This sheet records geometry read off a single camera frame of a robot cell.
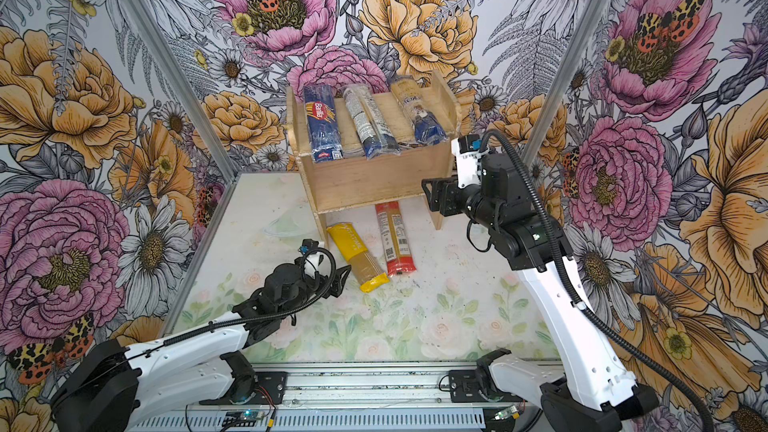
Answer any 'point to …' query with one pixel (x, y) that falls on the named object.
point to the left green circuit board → (246, 418)
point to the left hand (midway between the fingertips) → (336, 269)
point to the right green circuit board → (507, 413)
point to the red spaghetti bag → (397, 251)
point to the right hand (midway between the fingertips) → (438, 190)
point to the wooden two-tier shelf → (417, 175)
